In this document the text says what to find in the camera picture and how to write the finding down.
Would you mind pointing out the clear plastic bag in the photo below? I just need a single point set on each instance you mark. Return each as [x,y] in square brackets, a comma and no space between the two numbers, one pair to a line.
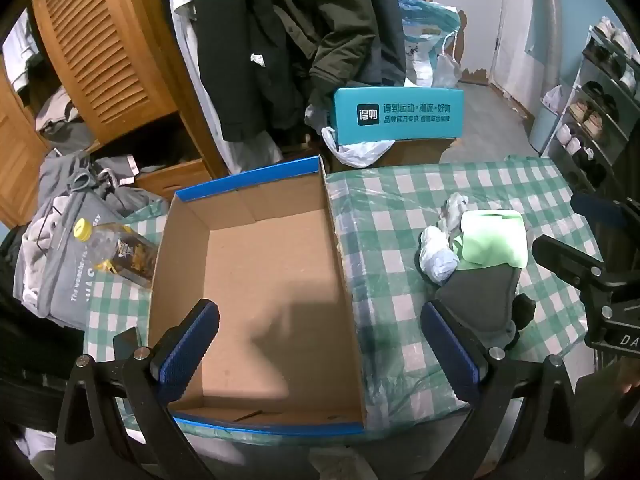
[447,70]

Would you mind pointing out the wooden louvered wardrobe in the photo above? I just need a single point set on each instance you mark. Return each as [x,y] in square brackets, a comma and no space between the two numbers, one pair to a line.
[100,45]

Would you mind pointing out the black hanging coat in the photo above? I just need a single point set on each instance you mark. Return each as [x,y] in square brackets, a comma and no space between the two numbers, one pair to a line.
[240,60]

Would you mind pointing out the white spotted sock bundle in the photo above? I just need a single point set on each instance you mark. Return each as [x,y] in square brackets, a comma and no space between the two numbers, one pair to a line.
[437,256]

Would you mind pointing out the blue and white plastic bag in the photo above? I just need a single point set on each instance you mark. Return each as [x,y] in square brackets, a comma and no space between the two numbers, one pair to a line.
[425,35]

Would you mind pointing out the olive green hanging jacket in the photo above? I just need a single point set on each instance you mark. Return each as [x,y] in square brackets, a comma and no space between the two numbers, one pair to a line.
[325,20]

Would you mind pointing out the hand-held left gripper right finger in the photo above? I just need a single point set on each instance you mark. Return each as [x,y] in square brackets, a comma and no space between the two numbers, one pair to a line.
[447,347]

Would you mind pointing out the brown cardboard box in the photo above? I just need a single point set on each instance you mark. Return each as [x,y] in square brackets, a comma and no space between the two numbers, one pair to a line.
[415,152]

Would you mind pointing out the green checked tablecloth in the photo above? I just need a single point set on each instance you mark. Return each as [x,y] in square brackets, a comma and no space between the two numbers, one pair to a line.
[400,200]

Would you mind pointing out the group of shoes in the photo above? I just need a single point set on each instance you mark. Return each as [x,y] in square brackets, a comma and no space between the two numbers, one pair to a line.
[592,120]

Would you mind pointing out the yellow-capped plastic bottle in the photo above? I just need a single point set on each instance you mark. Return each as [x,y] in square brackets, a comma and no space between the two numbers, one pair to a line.
[125,252]

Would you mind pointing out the light blue cabinet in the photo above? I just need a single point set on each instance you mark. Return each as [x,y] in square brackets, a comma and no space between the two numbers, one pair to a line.
[542,127]

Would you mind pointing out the metal shoe rack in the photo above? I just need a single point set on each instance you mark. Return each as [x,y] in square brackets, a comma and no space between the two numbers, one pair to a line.
[577,105]

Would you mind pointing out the grey fleece sock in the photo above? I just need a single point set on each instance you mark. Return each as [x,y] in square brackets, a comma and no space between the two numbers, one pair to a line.
[475,300]

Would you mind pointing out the small white bag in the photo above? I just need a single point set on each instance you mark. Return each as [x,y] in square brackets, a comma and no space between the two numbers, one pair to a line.
[552,97]

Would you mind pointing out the blue-rimmed cardboard box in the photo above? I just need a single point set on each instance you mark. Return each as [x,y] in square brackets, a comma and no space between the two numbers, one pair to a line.
[275,270]

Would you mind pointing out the light green cloth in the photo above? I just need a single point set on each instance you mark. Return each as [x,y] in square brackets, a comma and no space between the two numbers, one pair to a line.
[492,240]

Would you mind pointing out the grey clothes pile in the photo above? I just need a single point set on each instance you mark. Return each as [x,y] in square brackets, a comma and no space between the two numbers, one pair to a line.
[100,180]

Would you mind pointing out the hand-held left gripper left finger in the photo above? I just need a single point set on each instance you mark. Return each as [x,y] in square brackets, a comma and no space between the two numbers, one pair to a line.
[192,345]

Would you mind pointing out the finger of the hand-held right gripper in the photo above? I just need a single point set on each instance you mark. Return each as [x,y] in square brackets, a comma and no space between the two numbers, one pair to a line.
[595,206]
[565,257]

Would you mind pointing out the teal shoe box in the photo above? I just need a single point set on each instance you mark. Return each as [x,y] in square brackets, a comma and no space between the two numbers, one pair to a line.
[400,115]

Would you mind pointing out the white door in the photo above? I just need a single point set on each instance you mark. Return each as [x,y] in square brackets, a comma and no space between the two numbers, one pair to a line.
[520,25]

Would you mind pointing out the navy hanging garment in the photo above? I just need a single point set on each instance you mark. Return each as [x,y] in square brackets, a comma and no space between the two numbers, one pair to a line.
[387,35]

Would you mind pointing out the grey printed bag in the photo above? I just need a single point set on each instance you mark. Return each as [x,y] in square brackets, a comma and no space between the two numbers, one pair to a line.
[65,280]

